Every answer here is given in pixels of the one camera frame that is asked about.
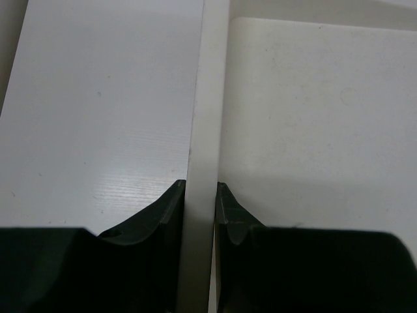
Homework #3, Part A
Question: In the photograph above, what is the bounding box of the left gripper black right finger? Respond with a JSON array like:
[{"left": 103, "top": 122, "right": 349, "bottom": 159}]
[{"left": 216, "top": 183, "right": 416, "bottom": 312}]

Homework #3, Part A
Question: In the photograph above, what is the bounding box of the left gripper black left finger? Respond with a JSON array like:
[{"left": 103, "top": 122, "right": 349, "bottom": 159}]
[{"left": 1, "top": 180, "right": 186, "bottom": 312}]

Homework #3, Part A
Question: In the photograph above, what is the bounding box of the white drawer cabinet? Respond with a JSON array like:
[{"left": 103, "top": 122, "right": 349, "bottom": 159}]
[{"left": 177, "top": 1, "right": 416, "bottom": 312}]

